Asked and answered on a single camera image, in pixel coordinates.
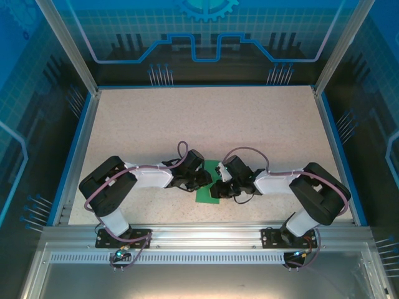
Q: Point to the green paper sheet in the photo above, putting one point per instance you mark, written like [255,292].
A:
[207,197]

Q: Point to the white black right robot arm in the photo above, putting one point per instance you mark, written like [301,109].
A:
[274,183]

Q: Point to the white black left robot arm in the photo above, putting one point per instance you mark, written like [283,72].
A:
[149,177]

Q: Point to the grey metal sheet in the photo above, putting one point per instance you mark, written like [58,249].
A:
[202,280]

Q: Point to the right base LED connector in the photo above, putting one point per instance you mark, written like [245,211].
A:
[299,254]

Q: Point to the base led connector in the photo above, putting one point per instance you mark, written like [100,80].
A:
[121,253]
[299,254]

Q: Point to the left base LED connector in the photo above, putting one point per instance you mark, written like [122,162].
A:
[121,253]

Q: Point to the blue table edge trim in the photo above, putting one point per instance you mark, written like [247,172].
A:
[342,155]
[66,174]

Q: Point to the blue gear print panel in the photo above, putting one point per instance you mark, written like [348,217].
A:
[205,37]

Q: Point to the blue grid print panel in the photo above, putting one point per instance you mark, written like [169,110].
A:
[25,109]
[374,109]

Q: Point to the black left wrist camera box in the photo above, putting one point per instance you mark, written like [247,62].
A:
[194,159]

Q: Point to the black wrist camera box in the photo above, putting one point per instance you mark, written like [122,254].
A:
[235,166]
[194,159]

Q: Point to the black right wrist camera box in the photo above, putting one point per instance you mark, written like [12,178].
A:
[235,166]

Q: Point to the aluminium mounting rail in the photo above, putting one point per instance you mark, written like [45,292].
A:
[202,233]

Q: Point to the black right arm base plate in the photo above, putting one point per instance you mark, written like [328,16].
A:
[271,238]

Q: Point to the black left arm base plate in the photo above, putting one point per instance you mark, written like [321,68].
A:
[140,238]

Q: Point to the aluminium side rail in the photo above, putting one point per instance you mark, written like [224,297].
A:
[79,149]

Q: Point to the aluminium frame post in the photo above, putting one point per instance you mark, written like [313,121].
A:
[339,46]
[71,46]

